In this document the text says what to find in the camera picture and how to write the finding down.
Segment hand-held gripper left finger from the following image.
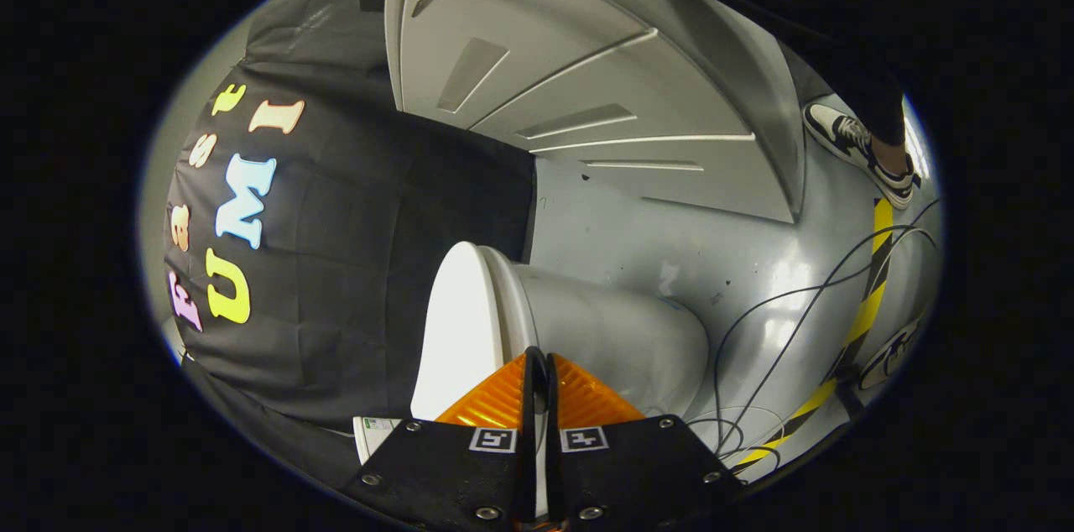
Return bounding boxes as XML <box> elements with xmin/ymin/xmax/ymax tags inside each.
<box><xmin>340</xmin><ymin>347</ymin><xmax>539</xmax><ymax>529</ymax></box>

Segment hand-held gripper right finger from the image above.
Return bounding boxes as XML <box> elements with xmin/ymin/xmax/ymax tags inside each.
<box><xmin>545</xmin><ymin>352</ymin><xmax>745</xmax><ymax>528</ymax></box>

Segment white toilet lid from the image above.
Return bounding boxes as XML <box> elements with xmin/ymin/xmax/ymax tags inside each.
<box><xmin>409</xmin><ymin>241</ymin><xmax>538</xmax><ymax>424</ymax></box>

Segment white toilet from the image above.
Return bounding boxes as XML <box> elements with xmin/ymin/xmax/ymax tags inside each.
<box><xmin>352</xmin><ymin>241</ymin><xmax>711</xmax><ymax>466</ymax></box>

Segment black backdrop cloth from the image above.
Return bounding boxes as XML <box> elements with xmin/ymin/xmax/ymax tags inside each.
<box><xmin>164</xmin><ymin>0</ymin><xmax>538</xmax><ymax>491</ymax></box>

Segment yellow black floor tape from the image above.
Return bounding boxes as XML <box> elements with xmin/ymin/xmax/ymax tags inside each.
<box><xmin>737</xmin><ymin>196</ymin><xmax>895</xmax><ymax>467</ymax></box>

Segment white cabinet with grey doors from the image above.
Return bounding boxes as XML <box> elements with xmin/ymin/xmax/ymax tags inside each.
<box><xmin>384</xmin><ymin>0</ymin><xmax>808</xmax><ymax>225</ymax></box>

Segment person's black white shoe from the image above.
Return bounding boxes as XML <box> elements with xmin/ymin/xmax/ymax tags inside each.
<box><xmin>802</xmin><ymin>100</ymin><xmax>921</xmax><ymax>211</ymax></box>

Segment person's leg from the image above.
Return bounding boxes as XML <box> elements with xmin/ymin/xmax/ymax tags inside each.
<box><xmin>635</xmin><ymin>0</ymin><xmax>909</xmax><ymax>149</ymax></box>

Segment long black floor cables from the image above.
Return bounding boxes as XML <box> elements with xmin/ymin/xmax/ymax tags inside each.
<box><xmin>686</xmin><ymin>198</ymin><xmax>942</xmax><ymax>470</ymax></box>

